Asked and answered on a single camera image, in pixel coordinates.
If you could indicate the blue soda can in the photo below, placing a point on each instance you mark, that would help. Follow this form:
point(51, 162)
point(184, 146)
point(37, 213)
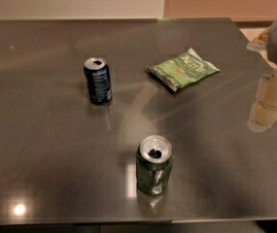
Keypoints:
point(97, 73)

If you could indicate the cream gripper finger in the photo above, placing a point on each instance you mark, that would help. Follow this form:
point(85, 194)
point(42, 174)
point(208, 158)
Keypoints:
point(260, 42)
point(263, 113)

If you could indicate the green soda can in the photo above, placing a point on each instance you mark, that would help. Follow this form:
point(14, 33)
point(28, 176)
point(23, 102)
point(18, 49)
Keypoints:
point(154, 161)

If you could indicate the green jalapeno chip bag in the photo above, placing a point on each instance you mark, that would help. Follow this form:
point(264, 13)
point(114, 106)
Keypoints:
point(183, 70)

